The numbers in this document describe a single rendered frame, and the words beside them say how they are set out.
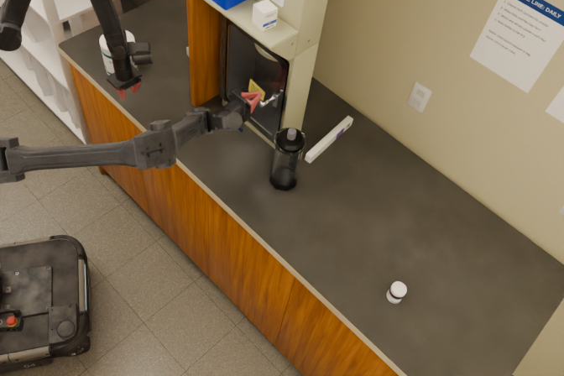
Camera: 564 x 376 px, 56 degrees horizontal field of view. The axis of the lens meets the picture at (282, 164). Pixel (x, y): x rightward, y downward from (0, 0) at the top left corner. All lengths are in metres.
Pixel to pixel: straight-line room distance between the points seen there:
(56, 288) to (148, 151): 1.40
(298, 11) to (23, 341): 1.72
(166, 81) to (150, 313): 1.12
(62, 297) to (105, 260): 0.39
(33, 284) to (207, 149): 1.03
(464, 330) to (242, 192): 0.84
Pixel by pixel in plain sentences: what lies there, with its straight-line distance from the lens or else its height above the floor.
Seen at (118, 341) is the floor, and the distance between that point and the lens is 2.66.
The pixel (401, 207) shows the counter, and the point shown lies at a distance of 1.94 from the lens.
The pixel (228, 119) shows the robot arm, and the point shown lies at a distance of 1.61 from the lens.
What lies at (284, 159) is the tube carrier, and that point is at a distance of 1.74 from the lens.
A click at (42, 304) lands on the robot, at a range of 2.51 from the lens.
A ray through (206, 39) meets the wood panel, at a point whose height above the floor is 1.25.
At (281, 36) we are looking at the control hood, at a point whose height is 1.51.
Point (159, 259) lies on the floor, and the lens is 2.80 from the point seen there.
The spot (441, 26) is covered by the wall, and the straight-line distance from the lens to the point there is 1.82.
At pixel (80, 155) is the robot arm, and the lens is 1.28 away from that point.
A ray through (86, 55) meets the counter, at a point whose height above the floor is 0.94.
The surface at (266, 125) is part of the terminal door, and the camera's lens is 1.91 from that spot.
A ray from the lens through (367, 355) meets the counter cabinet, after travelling 1.86.
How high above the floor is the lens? 2.49
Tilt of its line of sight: 53 degrees down
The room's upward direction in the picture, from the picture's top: 10 degrees clockwise
